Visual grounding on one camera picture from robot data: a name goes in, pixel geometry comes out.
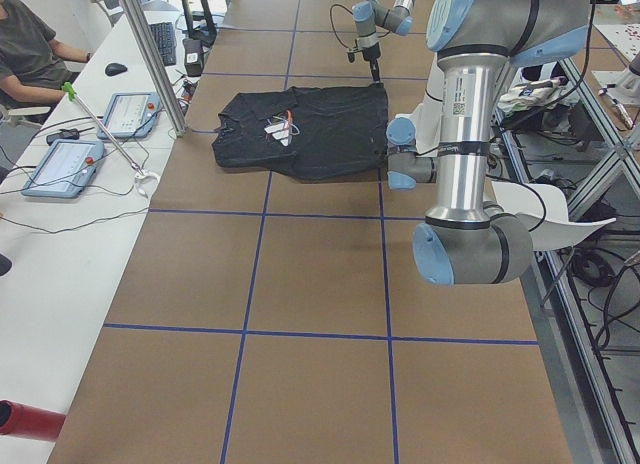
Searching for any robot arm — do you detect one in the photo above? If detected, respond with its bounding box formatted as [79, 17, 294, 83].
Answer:
[347, 0, 416, 83]
[413, 0, 590, 285]

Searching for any black keyboard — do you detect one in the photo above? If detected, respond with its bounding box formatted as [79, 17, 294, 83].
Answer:
[149, 22, 176, 67]

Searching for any black desktop device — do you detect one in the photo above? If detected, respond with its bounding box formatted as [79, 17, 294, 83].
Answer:
[182, 38, 204, 77]

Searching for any aluminium frame post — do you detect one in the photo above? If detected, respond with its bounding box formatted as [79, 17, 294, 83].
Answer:
[119, 0, 186, 137]

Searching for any far blue teach pendant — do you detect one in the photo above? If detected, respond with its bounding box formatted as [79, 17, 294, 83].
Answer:
[102, 92, 161, 139]

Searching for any black graphic t-shirt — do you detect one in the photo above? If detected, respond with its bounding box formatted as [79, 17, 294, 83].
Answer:
[212, 84, 388, 181]

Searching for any white chair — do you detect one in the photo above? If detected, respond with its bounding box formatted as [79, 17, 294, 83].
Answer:
[492, 180, 616, 251]

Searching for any seated person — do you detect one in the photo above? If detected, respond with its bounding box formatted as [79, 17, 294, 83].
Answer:
[1, 0, 92, 109]

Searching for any near blue teach pendant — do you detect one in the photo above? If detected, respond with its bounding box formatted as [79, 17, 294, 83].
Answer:
[21, 139, 105, 199]

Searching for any black computer mouse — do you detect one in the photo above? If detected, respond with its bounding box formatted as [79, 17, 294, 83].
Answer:
[104, 62, 128, 77]

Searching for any blue teach pendant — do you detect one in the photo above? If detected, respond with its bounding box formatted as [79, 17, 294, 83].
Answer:
[102, 92, 161, 139]
[21, 139, 105, 199]

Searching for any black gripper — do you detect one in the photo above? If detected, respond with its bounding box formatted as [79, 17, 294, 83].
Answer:
[362, 44, 382, 85]

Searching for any red cylinder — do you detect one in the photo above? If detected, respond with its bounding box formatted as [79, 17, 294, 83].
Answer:
[1, 400, 66, 442]

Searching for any black monitor stand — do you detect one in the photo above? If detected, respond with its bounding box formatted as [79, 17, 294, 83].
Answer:
[181, 0, 218, 48]

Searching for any metal rod green tip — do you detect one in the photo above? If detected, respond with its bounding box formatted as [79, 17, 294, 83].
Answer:
[61, 82, 160, 199]

